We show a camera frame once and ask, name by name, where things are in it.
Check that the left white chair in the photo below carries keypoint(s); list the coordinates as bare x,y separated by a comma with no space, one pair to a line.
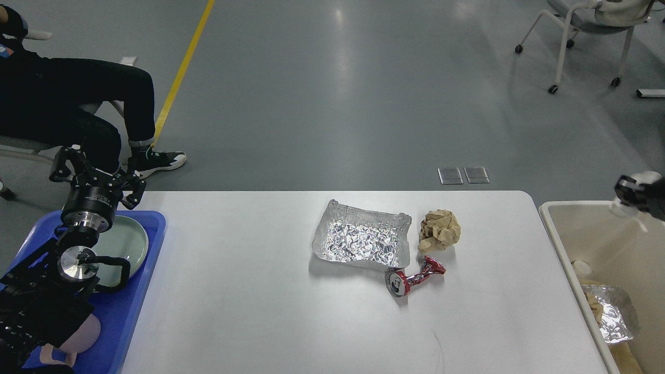
34,147

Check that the brown paper ball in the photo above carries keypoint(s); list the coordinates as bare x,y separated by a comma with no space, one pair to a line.
438,230

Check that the white cup in bin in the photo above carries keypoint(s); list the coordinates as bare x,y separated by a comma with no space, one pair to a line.
581,269

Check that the printed paper cup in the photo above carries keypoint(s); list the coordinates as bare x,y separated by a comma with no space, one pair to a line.
646,176

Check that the metal floor plate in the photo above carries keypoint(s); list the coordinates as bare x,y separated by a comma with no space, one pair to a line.
450,176
477,175

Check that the beige plastic bin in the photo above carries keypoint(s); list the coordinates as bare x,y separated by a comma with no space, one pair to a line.
617,250

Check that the crushed red soda can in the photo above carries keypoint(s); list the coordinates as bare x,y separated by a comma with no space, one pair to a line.
399,285

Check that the seated person in black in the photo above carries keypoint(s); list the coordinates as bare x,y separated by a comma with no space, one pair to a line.
42,100

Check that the foil tray with paper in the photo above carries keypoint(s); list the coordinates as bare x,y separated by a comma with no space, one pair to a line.
620,320

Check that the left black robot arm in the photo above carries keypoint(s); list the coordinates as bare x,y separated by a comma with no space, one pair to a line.
45,296

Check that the pink mug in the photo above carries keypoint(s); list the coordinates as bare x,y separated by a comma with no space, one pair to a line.
80,341

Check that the white bar on floor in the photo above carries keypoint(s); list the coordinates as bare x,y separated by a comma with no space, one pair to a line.
650,93

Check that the grey office chair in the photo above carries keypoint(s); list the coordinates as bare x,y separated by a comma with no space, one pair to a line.
593,18

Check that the white floor tile marker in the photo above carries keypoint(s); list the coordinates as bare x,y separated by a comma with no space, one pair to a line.
129,60

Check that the mint green plate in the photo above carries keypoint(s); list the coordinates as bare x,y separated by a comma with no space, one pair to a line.
126,239

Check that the brown paper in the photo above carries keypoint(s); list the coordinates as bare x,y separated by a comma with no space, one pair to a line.
595,306

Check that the brown paper bag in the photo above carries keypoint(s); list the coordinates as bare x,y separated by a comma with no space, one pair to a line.
624,358

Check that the empty foil tray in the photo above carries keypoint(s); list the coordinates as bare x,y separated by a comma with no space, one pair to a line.
351,236

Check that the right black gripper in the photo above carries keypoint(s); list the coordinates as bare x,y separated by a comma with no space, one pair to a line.
641,195

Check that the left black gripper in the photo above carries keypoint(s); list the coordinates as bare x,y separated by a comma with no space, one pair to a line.
89,204

